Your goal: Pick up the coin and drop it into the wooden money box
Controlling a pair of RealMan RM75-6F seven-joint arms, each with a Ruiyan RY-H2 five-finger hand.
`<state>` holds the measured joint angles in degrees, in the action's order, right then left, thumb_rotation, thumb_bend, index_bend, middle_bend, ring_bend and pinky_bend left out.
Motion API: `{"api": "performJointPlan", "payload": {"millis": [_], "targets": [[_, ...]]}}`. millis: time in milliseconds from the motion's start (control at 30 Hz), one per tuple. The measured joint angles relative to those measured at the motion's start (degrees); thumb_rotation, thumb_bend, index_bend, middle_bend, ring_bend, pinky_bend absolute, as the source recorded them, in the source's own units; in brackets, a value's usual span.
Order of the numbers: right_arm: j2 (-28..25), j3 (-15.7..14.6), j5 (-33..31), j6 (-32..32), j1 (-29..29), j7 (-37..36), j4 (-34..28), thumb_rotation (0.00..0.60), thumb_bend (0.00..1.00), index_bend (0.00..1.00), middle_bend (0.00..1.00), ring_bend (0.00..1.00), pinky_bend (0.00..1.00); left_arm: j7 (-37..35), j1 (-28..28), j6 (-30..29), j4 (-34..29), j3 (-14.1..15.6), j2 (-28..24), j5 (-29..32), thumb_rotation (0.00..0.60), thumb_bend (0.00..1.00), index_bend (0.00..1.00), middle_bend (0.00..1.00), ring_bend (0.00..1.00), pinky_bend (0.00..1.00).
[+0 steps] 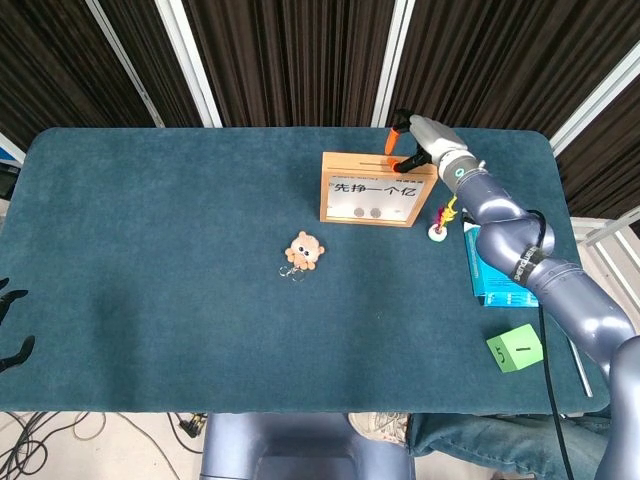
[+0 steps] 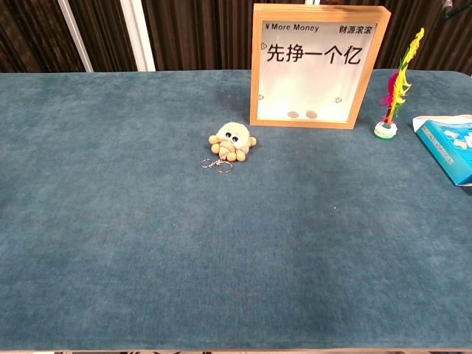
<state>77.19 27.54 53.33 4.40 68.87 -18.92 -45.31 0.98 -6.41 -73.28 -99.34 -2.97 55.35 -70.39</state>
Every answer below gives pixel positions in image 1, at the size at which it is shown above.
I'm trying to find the beige sneaker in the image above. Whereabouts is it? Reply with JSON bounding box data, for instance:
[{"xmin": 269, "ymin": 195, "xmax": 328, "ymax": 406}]
[{"xmin": 347, "ymin": 412, "xmax": 410, "ymax": 447}]

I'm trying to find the wooden framed money box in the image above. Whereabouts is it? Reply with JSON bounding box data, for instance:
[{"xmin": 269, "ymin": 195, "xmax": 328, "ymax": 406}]
[{"xmin": 318, "ymin": 151, "xmax": 439, "ymax": 228}]

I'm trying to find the white metal frame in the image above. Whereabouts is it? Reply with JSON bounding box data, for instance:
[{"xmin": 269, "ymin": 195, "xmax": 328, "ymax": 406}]
[{"xmin": 571, "ymin": 207, "xmax": 640, "ymax": 306}]

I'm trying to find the long grey metal rod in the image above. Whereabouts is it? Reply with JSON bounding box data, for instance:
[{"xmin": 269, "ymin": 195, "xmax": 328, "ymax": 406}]
[{"xmin": 566, "ymin": 333, "xmax": 595, "ymax": 399}]

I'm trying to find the white partition post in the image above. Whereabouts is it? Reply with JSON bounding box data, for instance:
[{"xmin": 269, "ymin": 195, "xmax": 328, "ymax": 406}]
[
  {"xmin": 370, "ymin": 0, "xmax": 416, "ymax": 128},
  {"xmin": 548, "ymin": 47, "xmax": 640, "ymax": 156},
  {"xmin": 153, "ymin": 0, "xmax": 224, "ymax": 128}
]

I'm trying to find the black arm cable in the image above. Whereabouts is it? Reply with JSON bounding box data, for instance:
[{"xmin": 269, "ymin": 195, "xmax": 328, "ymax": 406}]
[{"xmin": 528, "ymin": 208, "xmax": 574, "ymax": 480}]

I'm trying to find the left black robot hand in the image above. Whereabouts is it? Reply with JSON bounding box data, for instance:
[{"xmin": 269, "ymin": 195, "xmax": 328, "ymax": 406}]
[{"xmin": 0, "ymin": 277, "xmax": 36, "ymax": 374}]

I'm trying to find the thin grey partition post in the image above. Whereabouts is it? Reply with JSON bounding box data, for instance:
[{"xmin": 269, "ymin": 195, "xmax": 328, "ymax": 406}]
[{"xmin": 83, "ymin": 0, "xmax": 166, "ymax": 128}]

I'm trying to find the blue denim jeans leg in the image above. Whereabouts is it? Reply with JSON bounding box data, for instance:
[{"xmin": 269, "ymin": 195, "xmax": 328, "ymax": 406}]
[{"xmin": 407, "ymin": 410, "xmax": 615, "ymax": 480}]

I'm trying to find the plush octopus keychain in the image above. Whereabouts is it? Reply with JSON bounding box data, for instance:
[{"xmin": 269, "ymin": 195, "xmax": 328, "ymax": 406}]
[{"xmin": 277, "ymin": 230, "xmax": 326, "ymax": 284}]

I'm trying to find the grey floor cable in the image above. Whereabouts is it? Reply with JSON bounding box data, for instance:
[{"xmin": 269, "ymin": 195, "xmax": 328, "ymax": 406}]
[{"xmin": 29, "ymin": 412, "xmax": 184, "ymax": 480}]

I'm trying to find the blue white board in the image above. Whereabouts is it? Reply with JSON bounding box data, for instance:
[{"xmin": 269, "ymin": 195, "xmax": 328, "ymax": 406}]
[{"xmin": 0, "ymin": 131, "xmax": 26, "ymax": 169}]

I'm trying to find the black power plug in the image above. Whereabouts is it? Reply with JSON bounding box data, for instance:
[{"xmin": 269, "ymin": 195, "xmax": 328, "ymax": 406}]
[{"xmin": 167, "ymin": 412, "xmax": 207, "ymax": 454}]

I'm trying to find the colourful feather shuttlecock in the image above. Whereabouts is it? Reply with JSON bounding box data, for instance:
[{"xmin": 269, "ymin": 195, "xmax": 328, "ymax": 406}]
[{"xmin": 427, "ymin": 193, "xmax": 461, "ymax": 245}]

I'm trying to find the green paper cube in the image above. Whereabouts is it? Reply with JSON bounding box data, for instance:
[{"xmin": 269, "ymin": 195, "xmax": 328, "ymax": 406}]
[{"xmin": 485, "ymin": 323, "xmax": 545, "ymax": 375}]

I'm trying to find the black floor cable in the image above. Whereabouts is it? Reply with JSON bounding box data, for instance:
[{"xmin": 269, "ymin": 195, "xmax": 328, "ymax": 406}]
[{"xmin": 0, "ymin": 412, "xmax": 51, "ymax": 480}]

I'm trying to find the blue table cloth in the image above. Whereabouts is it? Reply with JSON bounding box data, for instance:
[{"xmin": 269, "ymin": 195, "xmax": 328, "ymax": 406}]
[{"xmin": 0, "ymin": 126, "xmax": 612, "ymax": 417}]

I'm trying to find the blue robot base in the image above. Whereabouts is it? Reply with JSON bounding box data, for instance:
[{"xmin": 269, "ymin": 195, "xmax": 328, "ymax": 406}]
[{"xmin": 199, "ymin": 412, "xmax": 417, "ymax": 480}]

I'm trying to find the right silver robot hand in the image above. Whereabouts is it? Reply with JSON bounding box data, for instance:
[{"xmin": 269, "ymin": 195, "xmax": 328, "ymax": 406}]
[{"xmin": 383, "ymin": 108, "xmax": 470, "ymax": 174}]

